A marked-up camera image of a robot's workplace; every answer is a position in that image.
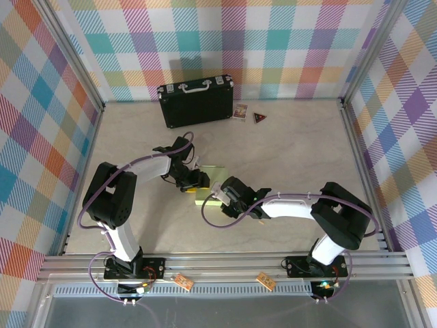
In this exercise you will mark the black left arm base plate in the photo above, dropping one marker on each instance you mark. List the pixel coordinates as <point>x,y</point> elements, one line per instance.
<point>153,268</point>

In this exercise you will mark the aluminium frame post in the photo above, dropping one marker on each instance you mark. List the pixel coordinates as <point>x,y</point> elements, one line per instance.
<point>372,51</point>
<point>70,51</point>

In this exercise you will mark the orange tag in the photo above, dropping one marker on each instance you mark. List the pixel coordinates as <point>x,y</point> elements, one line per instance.
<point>182,282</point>
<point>265,280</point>

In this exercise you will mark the grey metal panel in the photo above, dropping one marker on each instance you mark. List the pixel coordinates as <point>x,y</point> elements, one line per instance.
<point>222,314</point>

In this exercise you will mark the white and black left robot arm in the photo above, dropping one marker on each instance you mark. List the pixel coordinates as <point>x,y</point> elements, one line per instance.
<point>150,169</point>

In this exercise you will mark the aluminium mounting rail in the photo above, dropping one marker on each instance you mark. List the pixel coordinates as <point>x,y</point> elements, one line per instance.
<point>222,264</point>

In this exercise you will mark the light green paper box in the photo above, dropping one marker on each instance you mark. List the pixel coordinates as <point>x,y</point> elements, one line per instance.
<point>210,188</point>

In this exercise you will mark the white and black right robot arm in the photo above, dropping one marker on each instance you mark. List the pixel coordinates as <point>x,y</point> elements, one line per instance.
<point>293,205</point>

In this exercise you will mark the small printed card box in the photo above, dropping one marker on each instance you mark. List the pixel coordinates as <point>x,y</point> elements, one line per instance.
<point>239,112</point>

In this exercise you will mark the black and red triangular badge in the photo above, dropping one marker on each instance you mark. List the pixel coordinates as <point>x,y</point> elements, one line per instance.
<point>258,118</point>

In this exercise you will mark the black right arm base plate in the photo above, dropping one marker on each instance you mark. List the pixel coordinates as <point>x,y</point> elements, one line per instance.
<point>297,266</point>

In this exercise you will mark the aluminium side rail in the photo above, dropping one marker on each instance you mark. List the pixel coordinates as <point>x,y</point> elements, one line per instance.
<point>86,160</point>
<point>362,171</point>

